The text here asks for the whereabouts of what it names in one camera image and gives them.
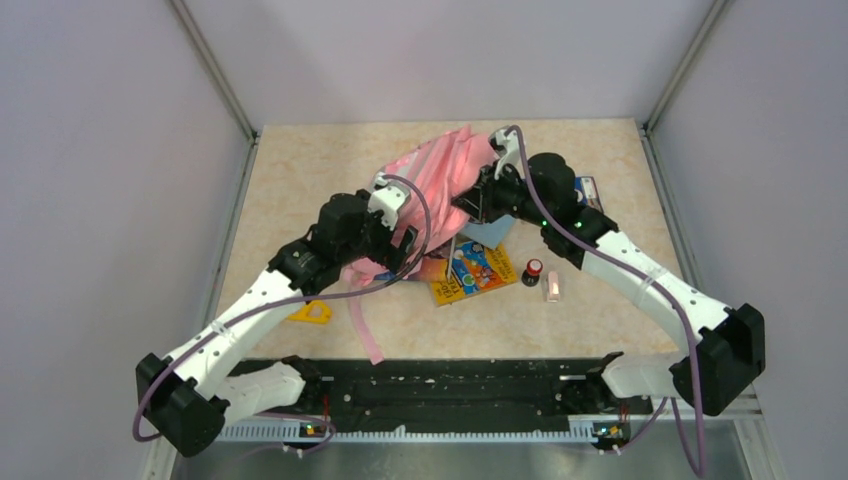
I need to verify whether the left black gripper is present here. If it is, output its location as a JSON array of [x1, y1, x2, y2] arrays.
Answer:
[[338, 189, 417, 272]]

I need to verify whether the blue cartoon book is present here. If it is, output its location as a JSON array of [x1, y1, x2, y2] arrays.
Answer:
[[575, 176, 604, 213]]

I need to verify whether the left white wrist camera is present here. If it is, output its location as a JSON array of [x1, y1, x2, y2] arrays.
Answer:
[[367, 172, 411, 231]]

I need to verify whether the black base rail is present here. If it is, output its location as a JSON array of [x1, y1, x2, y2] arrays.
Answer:
[[241, 357, 664, 435]]

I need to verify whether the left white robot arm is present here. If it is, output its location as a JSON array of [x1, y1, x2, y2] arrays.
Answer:
[[132, 184, 432, 457]]

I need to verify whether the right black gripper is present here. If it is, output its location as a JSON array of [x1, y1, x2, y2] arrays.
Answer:
[[453, 160, 550, 228]]

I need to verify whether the white pen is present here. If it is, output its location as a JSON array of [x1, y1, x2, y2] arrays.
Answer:
[[445, 236, 457, 279]]

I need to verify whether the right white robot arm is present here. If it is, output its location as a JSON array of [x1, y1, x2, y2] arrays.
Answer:
[[452, 153, 766, 416]]

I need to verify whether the yellow triangle ruler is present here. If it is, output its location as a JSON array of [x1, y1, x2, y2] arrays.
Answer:
[[286, 300, 333, 325]]

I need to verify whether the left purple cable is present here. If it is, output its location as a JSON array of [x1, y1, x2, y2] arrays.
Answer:
[[132, 173, 433, 444]]

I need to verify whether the pink eraser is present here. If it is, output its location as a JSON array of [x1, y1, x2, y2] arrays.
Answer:
[[545, 271, 561, 303]]

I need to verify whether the pink student backpack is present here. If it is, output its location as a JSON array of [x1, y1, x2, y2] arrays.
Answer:
[[344, 125, 498, 366]]

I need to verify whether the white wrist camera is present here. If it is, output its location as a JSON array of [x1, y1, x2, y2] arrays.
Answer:
[[367, 172, 411, 231], [489, 125, 524, 180]]

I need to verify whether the yellow storey treehouse book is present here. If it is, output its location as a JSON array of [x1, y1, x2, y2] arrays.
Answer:
[[410, 240, 518, 306]]

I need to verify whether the light blue book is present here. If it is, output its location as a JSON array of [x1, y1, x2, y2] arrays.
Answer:
[[460, 215, 516, 249]]

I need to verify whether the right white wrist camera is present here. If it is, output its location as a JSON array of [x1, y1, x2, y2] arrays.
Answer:
[[489, 125, 524, 180]]

